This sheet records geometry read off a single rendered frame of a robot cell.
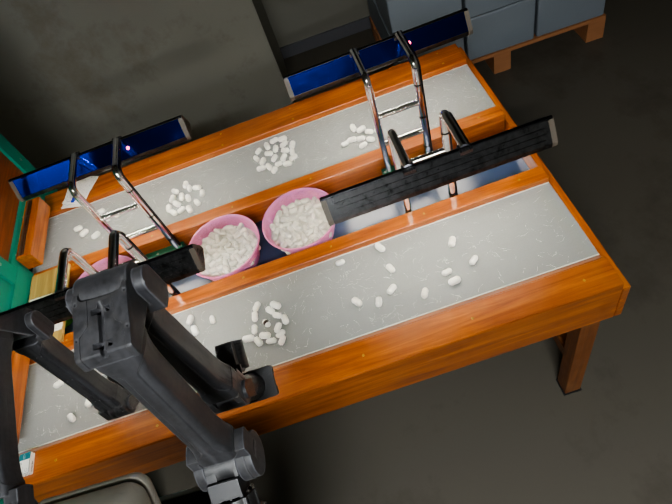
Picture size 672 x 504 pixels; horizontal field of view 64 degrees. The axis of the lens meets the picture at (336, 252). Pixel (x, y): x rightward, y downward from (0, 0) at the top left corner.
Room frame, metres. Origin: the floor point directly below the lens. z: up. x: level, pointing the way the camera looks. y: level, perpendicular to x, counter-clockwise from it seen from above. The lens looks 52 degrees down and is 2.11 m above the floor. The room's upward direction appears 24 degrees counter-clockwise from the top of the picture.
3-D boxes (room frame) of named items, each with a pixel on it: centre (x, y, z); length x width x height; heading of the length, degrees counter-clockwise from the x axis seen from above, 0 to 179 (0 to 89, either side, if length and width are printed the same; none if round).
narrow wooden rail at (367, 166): (1.42, 0.17, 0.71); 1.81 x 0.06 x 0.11; 85
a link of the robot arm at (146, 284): (0.49, 0.29, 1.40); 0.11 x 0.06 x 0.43; 83
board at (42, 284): (1.34, 1.00, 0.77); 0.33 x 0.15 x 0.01; 175
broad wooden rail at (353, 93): (1.81, 0.13, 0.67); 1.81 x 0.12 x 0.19; 85
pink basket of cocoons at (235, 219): (1.28, 0.35, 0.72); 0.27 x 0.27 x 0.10
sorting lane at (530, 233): (0.92, 0.21, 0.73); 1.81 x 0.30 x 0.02; 85
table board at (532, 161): (1.17, -0.73, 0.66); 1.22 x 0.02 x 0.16; 175
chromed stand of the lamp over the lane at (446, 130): (1.01, -0.34, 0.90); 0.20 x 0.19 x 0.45; 85
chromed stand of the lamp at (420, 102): (1.41, -0.37, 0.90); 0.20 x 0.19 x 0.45; 85
